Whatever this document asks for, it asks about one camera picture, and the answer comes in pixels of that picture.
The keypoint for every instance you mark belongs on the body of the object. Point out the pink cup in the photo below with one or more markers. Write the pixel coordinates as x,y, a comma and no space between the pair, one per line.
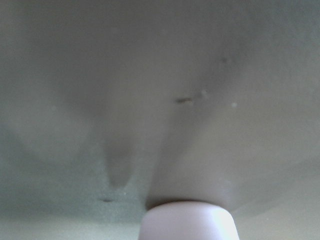
188,220

